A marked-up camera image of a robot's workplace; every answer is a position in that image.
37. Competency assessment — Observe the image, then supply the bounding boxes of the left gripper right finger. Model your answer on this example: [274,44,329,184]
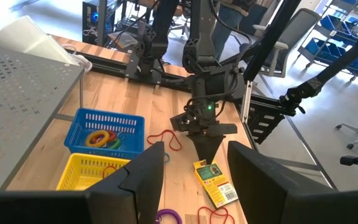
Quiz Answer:
[227,141,335,224]

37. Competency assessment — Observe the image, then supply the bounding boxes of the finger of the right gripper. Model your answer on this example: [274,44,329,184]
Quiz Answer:
[206,134,226,164]
[187,134,207,164]

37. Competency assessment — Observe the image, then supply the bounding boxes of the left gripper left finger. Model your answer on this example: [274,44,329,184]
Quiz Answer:
[87,141,166,224]

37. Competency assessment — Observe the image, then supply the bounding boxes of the red rubber band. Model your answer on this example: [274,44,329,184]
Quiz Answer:
[147,129,183,152]
[197,206,236,224]
[101,165,117,180]

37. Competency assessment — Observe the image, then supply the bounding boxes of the purple coil keychain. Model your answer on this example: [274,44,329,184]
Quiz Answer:
[155,208,183,224]

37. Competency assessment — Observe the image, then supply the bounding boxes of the yellow green crayon box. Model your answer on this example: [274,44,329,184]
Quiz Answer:
[193,159,239,208]

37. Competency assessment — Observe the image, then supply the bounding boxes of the green coil keychain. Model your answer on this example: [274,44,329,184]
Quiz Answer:
[103,138,123,151]

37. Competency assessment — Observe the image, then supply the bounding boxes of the grey office chair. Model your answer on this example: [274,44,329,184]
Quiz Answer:
[253,7,323,78]

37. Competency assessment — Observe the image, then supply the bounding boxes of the blue plastic basket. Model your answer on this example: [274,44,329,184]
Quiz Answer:
[63,108,145,160]

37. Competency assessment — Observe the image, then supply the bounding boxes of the yellow plastic basket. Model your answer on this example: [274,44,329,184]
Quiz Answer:
[56,152,132,191]

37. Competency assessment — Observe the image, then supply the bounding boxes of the person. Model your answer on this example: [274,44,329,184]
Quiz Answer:
[211,0,279,62]

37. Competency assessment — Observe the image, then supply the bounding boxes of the cart with blue bins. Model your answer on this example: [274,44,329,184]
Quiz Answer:
[296,0,358,82]

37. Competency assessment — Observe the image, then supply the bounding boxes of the grey perforated metal shelf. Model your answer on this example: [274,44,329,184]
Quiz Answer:
[0,42,85,191]

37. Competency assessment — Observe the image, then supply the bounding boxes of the black computer tower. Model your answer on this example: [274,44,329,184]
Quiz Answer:
[81,0,117,44]

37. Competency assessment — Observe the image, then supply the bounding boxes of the white plastic roll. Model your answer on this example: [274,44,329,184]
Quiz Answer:
[0,15,80,66]

